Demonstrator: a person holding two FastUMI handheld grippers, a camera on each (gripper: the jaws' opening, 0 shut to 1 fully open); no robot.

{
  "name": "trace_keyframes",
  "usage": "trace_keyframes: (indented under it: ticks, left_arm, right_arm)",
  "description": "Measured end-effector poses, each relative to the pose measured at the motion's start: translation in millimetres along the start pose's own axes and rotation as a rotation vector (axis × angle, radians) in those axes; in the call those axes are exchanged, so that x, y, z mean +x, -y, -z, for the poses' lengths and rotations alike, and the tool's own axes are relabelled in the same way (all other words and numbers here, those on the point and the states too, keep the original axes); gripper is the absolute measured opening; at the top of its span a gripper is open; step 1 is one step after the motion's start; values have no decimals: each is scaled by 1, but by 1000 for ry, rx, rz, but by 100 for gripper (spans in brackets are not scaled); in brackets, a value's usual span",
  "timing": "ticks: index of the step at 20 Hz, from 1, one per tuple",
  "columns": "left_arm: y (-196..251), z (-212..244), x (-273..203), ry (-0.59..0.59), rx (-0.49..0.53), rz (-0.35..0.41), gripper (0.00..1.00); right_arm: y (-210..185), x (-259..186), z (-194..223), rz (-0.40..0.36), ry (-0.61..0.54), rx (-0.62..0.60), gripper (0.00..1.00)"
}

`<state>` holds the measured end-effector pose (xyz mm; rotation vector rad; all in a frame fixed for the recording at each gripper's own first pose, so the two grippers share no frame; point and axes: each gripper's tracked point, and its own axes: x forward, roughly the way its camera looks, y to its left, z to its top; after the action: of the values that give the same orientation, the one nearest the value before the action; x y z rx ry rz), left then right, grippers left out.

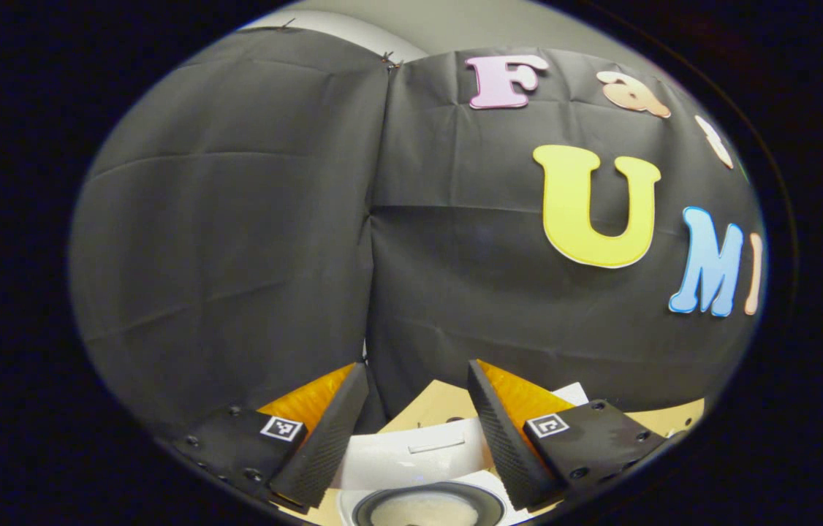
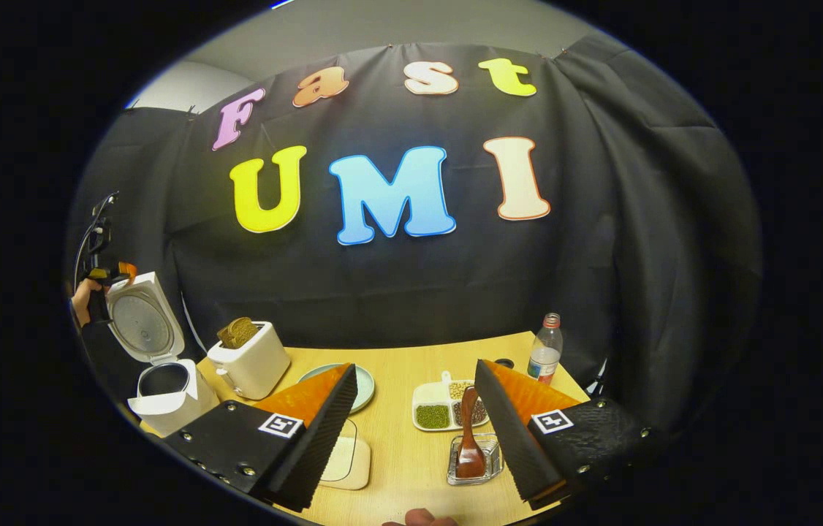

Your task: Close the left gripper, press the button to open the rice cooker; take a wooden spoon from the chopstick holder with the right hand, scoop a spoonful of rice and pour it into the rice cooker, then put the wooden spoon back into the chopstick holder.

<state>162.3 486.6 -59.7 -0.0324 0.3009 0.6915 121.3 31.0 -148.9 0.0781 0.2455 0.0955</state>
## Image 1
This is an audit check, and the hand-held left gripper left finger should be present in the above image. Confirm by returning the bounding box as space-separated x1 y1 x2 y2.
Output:
170 363 370 512

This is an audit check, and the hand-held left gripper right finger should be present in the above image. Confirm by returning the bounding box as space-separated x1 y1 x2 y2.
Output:
467 359 675 512

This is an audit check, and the white rice cooker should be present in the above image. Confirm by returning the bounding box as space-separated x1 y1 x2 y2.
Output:
331 381 591 526

